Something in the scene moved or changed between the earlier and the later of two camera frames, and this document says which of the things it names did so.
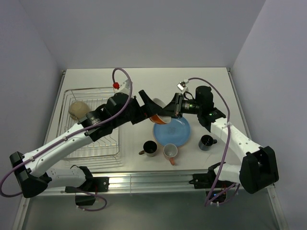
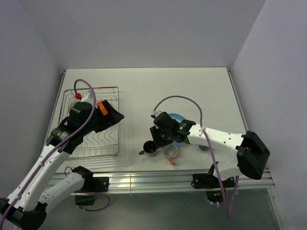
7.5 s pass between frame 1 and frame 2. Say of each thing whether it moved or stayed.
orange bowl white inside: moved
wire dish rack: stayed
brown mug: stayed
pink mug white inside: stayed
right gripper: moved
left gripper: moved
